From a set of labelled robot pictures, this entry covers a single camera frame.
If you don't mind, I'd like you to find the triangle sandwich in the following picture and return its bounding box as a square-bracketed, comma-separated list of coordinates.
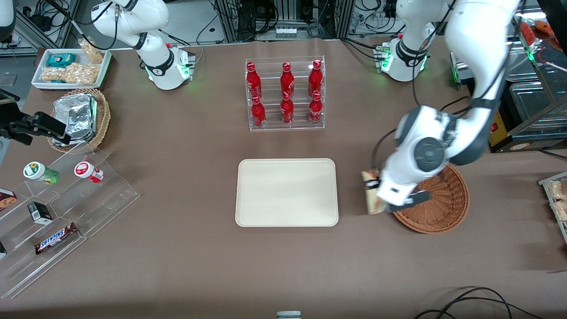
[361, 168, 388, 215]

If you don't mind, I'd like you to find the brown wicker basket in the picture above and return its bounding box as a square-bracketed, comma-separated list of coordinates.
[392, 162, 470, 234]

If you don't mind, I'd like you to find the light wicker basket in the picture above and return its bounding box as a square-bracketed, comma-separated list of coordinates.
[47, 88, 111, 153]

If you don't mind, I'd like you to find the cream rectangular tray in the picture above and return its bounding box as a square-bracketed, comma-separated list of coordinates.
[235, 158, 339, 227]

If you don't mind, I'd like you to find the aluminium foil container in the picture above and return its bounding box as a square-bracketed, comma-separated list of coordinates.
[52, 93, 98, 146]

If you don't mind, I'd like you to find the green white-capped bottle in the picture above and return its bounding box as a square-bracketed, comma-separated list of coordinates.
[23, 162, 60, 185]

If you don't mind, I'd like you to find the large clear peanut bag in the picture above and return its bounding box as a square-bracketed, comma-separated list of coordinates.
[41, 63, 99, 86]

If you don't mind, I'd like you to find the red white yogurt bottle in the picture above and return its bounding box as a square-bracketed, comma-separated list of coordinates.
[74, 162, 105, 183]

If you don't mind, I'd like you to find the teal snack packet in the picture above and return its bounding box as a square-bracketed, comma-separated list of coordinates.
[47, 53, 77, 68]

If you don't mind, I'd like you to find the brown cookie box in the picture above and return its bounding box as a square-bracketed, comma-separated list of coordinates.
[0, 188, 18, 212]

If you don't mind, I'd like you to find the white plastic snack bin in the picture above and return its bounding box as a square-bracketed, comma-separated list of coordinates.
[32, 48, 112, 90]

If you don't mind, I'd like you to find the small black carton box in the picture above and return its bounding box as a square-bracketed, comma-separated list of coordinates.
[27, 202, 54, 225]

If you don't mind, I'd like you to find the small clear peanut bag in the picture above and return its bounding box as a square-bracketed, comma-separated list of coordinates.
[78, 38, 105, 65]

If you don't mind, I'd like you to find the clear acrylic bottle rack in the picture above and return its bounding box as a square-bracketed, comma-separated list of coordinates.
[245, 55, 325, 131]

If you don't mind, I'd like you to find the clear acrylic stepped shelf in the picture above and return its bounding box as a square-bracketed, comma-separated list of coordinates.
[0, 148, 140, 300]

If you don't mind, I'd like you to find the red cola bottle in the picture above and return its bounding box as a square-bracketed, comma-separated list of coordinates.
[280, 91, 295, 125]
[308, 60, 323, 96]
[246, 62, 262, 99]
[251, 95, 267, 129]
[308, 91, 323, 125]
[280, 62, 295, 96]

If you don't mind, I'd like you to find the Snickers chocolate bar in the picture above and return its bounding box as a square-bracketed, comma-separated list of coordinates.
[35, 222, 79, 255]

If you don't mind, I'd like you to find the orange snack bag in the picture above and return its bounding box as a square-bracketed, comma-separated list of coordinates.
[519, 20, 559, 47]

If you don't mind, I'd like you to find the black floor cable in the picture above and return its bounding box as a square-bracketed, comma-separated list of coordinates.
[414, 287, 545, 319]

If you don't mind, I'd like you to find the metal wire rack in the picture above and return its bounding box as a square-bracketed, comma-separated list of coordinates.
[538, 172, 567, 244]

